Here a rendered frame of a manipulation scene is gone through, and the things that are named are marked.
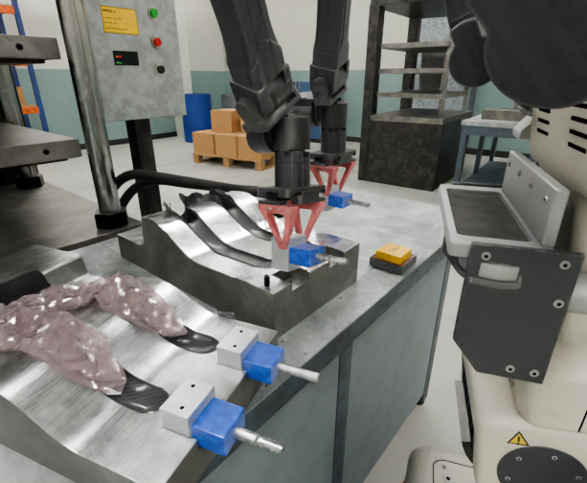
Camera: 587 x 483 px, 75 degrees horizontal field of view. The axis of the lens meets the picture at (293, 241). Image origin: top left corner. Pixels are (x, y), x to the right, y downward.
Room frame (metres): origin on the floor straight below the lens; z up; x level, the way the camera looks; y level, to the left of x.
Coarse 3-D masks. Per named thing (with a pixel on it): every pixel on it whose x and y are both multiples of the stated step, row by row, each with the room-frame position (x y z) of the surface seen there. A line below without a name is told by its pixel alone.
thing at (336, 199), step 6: (336, 186) 0.89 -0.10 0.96; (330, 192) 0.87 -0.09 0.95; (336, 192) 0.88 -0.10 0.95; (342, 192) 0.88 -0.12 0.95; (330, 198) 0.86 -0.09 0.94; (336, 198) 0.85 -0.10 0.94; (342, 198) 0.84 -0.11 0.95; (348, 198) 0.85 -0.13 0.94; (330, 204) 0.86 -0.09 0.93; (336, 204) 0.85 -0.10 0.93; (342, 204) 0.84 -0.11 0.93; (348, 204) 0.85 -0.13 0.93; (354, 204) 0.83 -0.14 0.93; (360, 204) 0.82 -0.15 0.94; (366, 204) 0.81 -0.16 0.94; (324, 210) 0.86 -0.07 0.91
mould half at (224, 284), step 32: (160, 224) 0.71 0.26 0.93; (224, 224) 0.77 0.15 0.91; (128, 256) 0.81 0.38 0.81; (160, 256) 0.72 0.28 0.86; (192, 256) 0.66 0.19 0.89; (352, 256) 0.70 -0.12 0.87; (192, 288) 0.65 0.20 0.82; (224, 288) 0.59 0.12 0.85; (256, 288) 0.54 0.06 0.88; (288, 288) 0.54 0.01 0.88; (320, 288) 0.61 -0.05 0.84; (256, 320) 0.54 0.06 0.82; (288, 320) 0.54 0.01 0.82
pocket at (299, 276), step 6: (294, 270) 0.61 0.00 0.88; (300, 270) 0.60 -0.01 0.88; (306, 270) 0.59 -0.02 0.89; (276, 276) 0.59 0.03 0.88; (282, 276) 0.60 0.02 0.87; (288, 276) 0.61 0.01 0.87; (294, 276) 0.61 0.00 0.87; (300, 276) 0.60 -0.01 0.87; (306, 276) 0.59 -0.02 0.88; (294, 282) 0.60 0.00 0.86; (300, 282) 0.60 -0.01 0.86; (294, 288) 0.56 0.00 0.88
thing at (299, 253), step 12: (300, 240) 0.58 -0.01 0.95; (276, 252) 0.57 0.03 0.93; (288, 252) 0.56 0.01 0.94; (300, 252) 0.55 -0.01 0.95; (312, 252) 0.54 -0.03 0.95; (324, 252) 0.56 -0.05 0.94; (276, 264) 0.57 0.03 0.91; (288, 264) 0.55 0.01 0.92; (300, 264) 0.54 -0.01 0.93; (312, 264) 0.54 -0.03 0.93
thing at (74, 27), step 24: (72, 0) 1.07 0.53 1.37; (72, 24) 1.07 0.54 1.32; (72, 48) 1.07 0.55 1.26; (0, 72) 1.51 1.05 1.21; (72, 72) 1.07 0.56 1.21; (0, 96) 1.50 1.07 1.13; (96, 96) 1.08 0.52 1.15; (96, 120) 1.07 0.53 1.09; (96, 144) 1.07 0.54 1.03; (24, 168) 1.50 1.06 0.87; (96, 168) 1.07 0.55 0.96; (96, 192) 1.07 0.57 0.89; (96, 216) 1.06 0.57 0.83; (120, 216) 1.07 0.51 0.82
